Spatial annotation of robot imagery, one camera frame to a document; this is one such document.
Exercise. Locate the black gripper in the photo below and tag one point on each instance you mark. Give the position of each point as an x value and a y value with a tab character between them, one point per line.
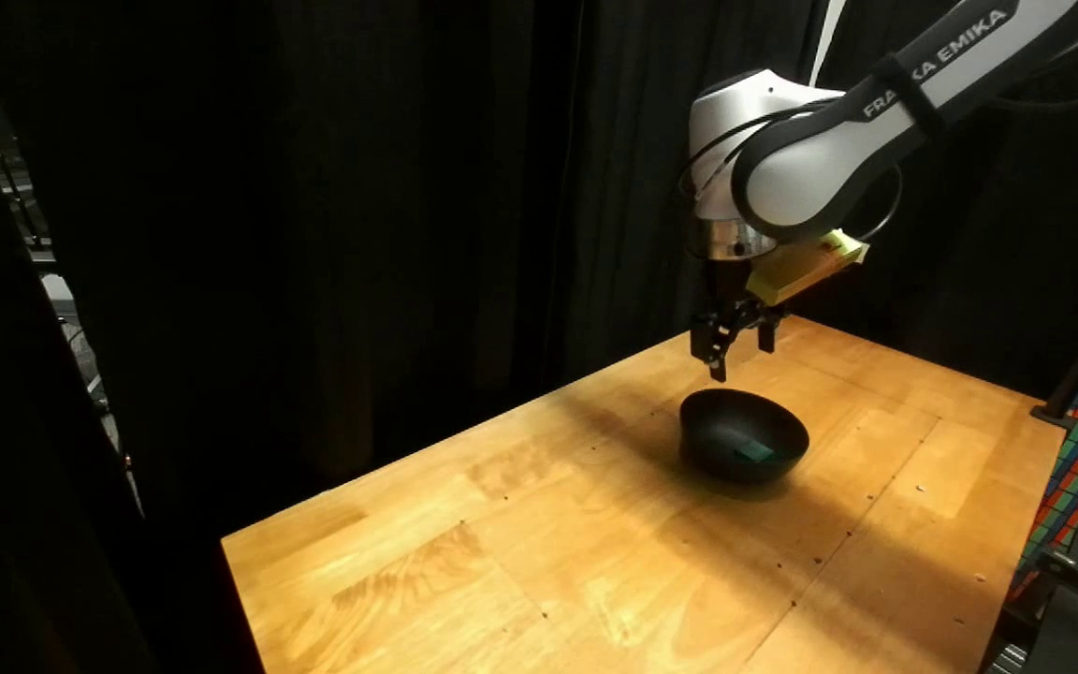
727	303

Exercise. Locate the black bowl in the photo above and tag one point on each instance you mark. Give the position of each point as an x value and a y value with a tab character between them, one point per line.
743	436

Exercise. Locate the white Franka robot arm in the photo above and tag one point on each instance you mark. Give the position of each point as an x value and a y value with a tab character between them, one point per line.
842	117

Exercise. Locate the black curtain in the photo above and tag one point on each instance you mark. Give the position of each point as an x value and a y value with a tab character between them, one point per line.
376	188

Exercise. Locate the silver metal pole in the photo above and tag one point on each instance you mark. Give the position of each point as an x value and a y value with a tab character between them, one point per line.
830	34

